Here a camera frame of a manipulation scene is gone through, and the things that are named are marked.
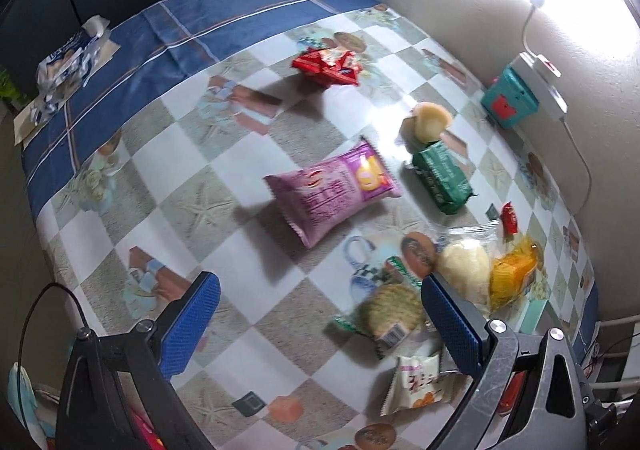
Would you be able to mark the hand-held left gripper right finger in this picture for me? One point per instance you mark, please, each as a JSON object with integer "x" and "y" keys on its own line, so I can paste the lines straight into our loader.
{"x": 452, "y": 330}

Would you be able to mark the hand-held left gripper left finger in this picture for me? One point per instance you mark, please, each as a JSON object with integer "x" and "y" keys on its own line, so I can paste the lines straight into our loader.
{"x": 192, "y": 325}

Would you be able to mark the round bread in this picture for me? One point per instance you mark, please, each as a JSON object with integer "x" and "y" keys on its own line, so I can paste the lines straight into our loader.
{"x": 465, "y": 270}

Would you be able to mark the white snack packet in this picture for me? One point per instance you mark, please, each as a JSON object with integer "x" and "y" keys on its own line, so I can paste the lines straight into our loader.
{"x": 415, "y": 382}

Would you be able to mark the round cracker packet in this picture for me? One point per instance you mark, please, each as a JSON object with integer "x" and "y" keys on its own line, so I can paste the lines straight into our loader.
{"x": 390, "y": 312}

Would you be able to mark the pink snack bag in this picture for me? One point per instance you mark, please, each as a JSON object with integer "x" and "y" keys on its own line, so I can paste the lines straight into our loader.
{"x": 332, "y": 190}

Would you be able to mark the yellow snack packet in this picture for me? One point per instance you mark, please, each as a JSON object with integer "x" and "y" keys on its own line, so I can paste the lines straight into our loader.
{"x": 515, "y": 275}

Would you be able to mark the small red candy packet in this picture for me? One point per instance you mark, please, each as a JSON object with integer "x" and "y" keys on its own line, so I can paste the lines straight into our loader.
{"x": 509, "y": 219}

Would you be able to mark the green snack packet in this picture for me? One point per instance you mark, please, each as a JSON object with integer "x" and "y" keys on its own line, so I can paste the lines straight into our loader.
{"x": 442, "y": 174}

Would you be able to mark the checkered printed tablecloth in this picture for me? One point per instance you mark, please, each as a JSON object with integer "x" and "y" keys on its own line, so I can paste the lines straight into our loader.
{"x": 210, "y": 169}

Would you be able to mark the light blue cloth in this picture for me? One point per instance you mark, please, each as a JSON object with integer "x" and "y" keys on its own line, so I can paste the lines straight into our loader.
{"x": 20, "y": 390}

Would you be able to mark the wrapped yellow muffin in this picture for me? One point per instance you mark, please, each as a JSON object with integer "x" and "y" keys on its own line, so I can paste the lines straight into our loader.
{"x": 430, "y": 122}

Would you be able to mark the teal box with red label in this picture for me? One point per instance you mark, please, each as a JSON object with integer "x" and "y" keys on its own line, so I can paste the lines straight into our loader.
{"x": 510, "y": 102}

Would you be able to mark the white power strip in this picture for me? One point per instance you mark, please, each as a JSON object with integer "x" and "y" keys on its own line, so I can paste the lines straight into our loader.
{"x": 542, "y": 79}

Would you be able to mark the blue and white snack bag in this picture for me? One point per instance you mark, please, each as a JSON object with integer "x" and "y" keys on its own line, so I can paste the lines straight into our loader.
{"x": 70, "y": 64}

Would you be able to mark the red snack packet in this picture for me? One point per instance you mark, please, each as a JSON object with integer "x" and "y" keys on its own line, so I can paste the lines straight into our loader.
{"x": 327, "y": 63}

